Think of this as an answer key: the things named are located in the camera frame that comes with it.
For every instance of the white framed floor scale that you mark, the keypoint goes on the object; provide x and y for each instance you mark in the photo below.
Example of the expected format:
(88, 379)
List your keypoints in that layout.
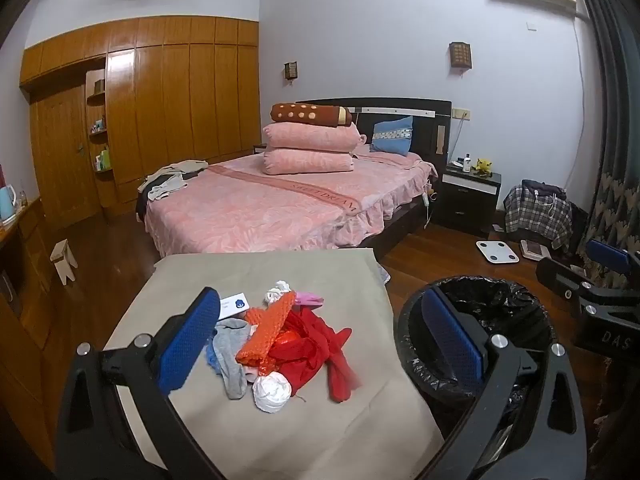
(534, 249)

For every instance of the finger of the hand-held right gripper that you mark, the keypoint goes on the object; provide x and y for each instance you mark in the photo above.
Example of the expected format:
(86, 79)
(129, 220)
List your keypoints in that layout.
(607, 256)
(560, 275)

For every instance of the low wooden cabinet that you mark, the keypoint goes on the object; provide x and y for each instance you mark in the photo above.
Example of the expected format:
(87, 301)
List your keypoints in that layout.
(30, 260)

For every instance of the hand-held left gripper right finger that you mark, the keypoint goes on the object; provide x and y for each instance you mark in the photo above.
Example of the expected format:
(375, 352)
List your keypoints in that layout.
(450, 345)

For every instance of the beige clothes pile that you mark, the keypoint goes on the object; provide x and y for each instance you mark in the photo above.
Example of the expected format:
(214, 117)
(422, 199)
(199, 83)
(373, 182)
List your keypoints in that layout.
(172, 180)

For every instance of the yellow plush toy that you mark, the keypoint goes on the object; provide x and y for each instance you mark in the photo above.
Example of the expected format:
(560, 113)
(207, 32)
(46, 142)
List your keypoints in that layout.
(483, 166)

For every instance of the grey patterned cloth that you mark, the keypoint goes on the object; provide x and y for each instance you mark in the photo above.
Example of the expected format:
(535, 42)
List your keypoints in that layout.
(382, 272)

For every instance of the dark hooded jacket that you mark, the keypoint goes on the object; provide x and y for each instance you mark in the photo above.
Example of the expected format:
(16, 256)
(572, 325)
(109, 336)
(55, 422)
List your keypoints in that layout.
(542, 189)

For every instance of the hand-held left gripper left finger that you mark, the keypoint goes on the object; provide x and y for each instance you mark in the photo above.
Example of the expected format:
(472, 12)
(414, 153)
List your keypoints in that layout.
(187, 345)

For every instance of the plaid bag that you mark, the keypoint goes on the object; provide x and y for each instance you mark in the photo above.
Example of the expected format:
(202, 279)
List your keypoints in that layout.
(537, 220)

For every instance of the papers on floor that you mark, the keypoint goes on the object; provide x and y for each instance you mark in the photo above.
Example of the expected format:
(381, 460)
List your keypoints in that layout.
(498, 227)

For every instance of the blue cushion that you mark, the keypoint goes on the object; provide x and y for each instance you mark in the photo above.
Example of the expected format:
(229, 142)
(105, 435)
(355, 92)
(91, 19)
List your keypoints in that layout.
(392, 135)

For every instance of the black woven waste bin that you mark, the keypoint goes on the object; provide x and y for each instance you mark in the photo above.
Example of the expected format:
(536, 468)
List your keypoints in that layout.
(407, 320)

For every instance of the red box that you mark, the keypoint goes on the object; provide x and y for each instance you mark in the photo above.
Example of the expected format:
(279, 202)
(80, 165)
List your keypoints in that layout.
(2, 175)

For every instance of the white tissue ball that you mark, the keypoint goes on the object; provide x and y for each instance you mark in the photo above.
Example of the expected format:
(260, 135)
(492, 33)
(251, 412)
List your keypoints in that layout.
(271, 392)

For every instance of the white bathroom scale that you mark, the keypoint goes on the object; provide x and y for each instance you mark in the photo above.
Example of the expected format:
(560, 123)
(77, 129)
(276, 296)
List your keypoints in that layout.
(492, 251)

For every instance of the pink plastic object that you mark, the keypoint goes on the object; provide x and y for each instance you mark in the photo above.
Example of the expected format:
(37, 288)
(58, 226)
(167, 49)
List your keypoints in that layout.
(307, 300)

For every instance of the lower pink pillow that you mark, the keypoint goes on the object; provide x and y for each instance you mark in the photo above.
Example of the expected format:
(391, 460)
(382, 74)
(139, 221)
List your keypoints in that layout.
(307, 161)

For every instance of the red cloth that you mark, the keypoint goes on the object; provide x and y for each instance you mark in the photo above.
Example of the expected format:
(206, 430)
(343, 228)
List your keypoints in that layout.
(320, 355)

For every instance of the pink cloth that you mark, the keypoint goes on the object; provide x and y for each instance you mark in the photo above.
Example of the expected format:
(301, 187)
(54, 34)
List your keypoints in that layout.
(251, 371)

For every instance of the white bottle with dark cap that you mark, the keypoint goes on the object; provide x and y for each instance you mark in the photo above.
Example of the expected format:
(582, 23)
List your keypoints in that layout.
(467, 162)

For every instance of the wall power socket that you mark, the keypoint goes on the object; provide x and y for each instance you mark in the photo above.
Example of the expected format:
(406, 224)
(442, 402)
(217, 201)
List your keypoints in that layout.
(462, 113)

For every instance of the grey sock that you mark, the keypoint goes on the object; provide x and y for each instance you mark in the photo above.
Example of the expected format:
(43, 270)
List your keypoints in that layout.
(230, 365)

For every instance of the wooden wall lamp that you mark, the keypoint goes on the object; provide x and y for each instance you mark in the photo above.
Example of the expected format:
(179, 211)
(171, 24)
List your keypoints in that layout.
(460, 55)
(291, 70)

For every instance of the light blue kettle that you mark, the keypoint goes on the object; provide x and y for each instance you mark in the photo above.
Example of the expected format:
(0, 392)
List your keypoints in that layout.
(6, 205)

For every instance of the dark nightstand with white stripe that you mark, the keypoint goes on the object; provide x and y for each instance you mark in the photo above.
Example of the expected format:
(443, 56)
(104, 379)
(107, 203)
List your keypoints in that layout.
(465, 205)

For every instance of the dark wooden bed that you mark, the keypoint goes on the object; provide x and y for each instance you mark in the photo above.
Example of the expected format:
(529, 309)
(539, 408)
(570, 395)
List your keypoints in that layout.
(400, 105)

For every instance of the small white tissue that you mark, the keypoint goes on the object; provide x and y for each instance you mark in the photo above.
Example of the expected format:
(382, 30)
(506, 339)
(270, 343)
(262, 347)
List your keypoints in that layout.
(277, 290)

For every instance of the black lined trash bin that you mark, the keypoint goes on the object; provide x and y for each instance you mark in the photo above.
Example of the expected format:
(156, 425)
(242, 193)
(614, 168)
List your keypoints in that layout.
(500, 300)

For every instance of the black garment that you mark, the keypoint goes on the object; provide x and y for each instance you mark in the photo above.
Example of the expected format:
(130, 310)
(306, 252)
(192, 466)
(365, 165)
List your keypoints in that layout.
(142, 205)

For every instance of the orange mesh cloth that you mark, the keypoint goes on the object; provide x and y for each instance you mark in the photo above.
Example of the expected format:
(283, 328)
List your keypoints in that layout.
(265, 332)

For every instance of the dark patterned curtain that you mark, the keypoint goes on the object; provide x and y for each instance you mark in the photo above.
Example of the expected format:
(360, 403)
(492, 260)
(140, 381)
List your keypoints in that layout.
(615, 110)

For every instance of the pink bedspread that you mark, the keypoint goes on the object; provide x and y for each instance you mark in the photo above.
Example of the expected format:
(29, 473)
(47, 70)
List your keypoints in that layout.
(260, 210)

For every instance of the small shelf items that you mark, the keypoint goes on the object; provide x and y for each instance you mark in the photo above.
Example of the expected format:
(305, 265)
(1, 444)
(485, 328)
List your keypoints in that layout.
(98, 126)

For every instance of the wooden wardrobe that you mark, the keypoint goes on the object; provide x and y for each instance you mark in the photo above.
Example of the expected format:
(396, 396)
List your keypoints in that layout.
(200, 100)

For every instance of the brown dotted pillow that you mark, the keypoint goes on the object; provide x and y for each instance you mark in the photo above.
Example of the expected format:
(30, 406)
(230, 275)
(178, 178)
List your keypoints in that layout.
(310, 112)

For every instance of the white card with blue logo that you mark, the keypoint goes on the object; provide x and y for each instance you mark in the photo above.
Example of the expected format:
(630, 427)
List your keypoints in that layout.
(232, 305)

